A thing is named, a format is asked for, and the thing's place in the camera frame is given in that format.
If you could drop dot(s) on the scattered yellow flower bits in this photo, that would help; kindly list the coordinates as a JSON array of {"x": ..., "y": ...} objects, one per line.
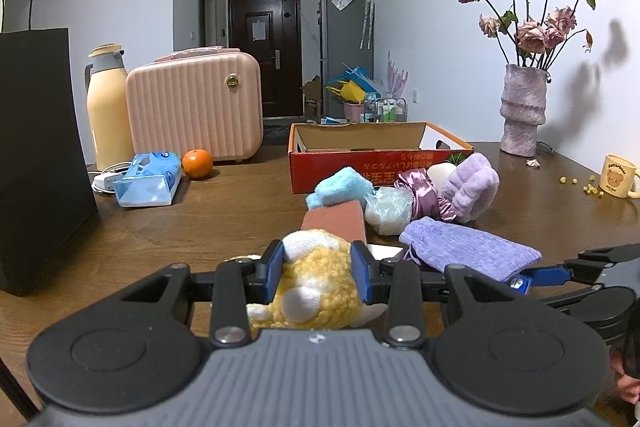
[{"x": 589, "y": 189}]

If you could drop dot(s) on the cream thermos jug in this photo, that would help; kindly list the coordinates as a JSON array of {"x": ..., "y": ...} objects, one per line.
[{"x": 107, "y": 117}]

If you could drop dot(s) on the pink bin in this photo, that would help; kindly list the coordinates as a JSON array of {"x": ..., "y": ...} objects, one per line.
[{"x": 353, "y": 112}]

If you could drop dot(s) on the white round sponge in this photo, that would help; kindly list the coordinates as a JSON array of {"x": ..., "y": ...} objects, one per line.
[{"x": 442, "y": 174}]

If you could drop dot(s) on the black paper bag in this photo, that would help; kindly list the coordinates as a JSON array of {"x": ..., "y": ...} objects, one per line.
[{"x": 35, "y": 147}]

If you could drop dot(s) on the purple knitted pouch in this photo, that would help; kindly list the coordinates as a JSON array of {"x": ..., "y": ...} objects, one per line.
[{"x": 460, "y": 247}]

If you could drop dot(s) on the brown cardboard box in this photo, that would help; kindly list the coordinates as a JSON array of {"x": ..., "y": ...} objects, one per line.
[{"x": 312, "y": 99}]

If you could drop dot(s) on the clear plastic bag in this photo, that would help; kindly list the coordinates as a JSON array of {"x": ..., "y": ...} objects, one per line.
[{"x": 343, "y": 0}]

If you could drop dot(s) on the person's right hand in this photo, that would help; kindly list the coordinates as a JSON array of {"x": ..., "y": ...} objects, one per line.
[{"x": 631, "y": 388}]

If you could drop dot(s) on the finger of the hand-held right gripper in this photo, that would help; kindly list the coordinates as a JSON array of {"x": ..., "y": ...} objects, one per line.
[
  {"x": 547, "y": 277},
  {"x": 575, "y": 296}
]

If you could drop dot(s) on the orange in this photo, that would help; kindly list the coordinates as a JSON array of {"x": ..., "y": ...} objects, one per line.
[{"x": 197, "y": 163}]

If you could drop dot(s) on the iridescent sheer scrunchie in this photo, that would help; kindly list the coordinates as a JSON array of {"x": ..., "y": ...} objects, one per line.
[{"x": 387, "y": 212}]

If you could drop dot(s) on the mottled purple vase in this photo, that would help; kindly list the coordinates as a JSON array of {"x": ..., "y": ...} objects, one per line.
[{"x": 522, "y": 117}]

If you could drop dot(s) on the pile of blue yellow bags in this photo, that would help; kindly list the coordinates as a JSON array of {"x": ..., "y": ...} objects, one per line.
[{"x": 350, "y": 87}]

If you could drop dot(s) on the dark entrance door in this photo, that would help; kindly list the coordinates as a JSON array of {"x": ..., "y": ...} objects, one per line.
[{"x": 265, "y": 67}]

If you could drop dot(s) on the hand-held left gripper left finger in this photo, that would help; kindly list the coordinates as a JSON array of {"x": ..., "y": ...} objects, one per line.
[{"x": 272, "y": 272}]

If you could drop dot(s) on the white folded umbrella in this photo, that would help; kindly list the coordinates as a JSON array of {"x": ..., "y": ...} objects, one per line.
[{"x": 369, "y": 14}]

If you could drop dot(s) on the lavender feathery decoration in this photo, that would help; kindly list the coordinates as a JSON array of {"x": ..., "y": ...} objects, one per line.
[{"x": 395, "y": 79}]

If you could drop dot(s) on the purple satin scrunchie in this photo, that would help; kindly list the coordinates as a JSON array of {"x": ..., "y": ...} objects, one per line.
[{"x": 425, "y": 197}]

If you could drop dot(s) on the cream bear mug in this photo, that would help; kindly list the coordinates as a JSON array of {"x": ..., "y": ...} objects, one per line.
[{"x": 616, "y": 177}]

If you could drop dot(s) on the white wedge sponge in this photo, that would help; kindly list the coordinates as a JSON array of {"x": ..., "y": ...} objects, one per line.
[{"x": 386, "y": 253}]

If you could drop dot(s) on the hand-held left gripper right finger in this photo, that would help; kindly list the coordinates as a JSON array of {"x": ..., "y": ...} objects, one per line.
[{"x": 361, "y": 272}]

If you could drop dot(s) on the storage cart with bottles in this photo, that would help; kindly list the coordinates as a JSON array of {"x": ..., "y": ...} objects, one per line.
[{"x": 387, "y": 109}]

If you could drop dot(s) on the blue plush toy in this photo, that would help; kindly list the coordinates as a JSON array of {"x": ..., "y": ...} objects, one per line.
[{"x": 340, "y": 187}]

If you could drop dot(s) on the yellow plush toy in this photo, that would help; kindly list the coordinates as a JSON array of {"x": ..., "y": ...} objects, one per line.
[{"x": 312, "y": 279}]

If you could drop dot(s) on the fallen rose petal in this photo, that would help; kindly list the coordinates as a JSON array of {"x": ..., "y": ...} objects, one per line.
[{"x": 533, "y": 163}]

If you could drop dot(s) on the brown sponge block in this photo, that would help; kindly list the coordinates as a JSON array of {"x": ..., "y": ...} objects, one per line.
[{"x": 335, "y": 222}]

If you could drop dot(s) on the grey refrigerator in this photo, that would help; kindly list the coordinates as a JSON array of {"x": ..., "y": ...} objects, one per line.
[{"x": 345, "y": 37}]

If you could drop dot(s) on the white power adapter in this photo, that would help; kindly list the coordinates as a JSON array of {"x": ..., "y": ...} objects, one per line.
[{"x": 105, "y": 179}]

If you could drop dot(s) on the blue tissue pack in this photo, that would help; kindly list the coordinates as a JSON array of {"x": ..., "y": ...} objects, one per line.
[{"x": 147, "y": 182}]

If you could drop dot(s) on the grey interior door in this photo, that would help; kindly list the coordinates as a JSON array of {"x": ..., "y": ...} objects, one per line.
[{"x": 207, "y": 17}]

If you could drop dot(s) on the pink ribbed suitcase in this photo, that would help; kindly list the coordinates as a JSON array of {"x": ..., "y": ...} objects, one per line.
[{"x": 195, "y": 107}]

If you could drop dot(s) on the lavender fluffy headband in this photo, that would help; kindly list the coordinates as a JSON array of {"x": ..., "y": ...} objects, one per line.
[{"x": 472, "y": 189}]

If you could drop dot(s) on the white wall socket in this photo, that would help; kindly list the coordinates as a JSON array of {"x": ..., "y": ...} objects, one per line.
[{"x": 416, "y": 97}]

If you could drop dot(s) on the red cardboard box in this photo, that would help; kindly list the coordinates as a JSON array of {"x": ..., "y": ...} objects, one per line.
[{"x": 350, "y": 169}]

